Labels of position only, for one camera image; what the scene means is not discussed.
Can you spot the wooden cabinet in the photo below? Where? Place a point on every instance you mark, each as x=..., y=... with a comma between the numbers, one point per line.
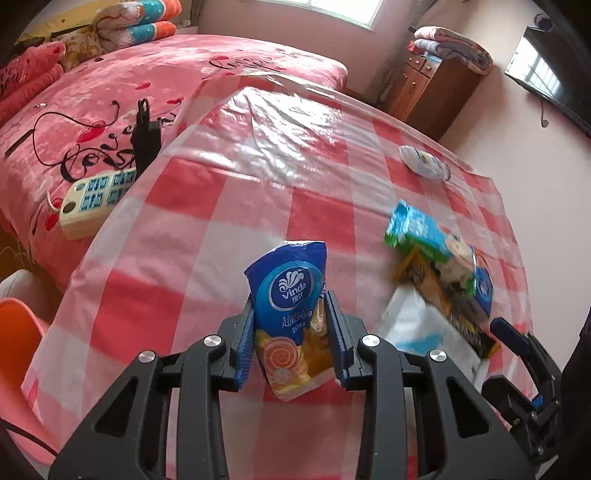
x=429, y=93

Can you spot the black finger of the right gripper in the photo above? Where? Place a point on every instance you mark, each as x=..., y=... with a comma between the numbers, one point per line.
x=543, y=370

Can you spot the window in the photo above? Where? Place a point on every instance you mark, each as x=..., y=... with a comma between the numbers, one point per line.
x=362, y=13

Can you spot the folded blanket on cabinet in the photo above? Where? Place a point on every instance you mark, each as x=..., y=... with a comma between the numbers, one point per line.
x=448, y=44

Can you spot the black charger adapter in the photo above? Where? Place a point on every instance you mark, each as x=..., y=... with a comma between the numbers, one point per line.
x=145, y=138

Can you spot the white pouch with teal swoosh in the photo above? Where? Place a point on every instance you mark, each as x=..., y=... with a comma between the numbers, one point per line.
x=414, y=326

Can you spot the red white checkered tablecloth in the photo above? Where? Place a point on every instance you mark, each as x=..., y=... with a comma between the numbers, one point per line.
x=264, y=166

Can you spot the pink bed with bedspread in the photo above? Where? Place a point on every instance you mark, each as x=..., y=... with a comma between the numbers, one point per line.
x=81, y=124

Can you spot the orange plastic chair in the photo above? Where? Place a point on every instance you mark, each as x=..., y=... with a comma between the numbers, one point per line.
x=20, y=336

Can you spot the wall mounted black television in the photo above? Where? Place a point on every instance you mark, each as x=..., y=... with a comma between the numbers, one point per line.
x=545, y=65

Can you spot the blue vinda tissue pack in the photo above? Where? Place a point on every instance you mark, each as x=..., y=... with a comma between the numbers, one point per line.
x=291, y=334

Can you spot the pink pillows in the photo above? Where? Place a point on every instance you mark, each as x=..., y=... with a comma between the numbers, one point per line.
x=27, y=75

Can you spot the white round lid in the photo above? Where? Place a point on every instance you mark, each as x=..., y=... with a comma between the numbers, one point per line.
x=424, y=164

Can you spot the cream power strip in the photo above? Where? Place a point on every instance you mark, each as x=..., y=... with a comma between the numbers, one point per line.
x=89, y=202

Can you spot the rolled colourful quilt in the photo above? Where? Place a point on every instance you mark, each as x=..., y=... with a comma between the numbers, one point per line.
x=133, y=23

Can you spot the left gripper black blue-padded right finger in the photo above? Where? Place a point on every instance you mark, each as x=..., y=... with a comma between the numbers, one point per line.
x=458, y=435

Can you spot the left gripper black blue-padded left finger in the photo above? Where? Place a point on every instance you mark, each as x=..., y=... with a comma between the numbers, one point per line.
x=124, y=435

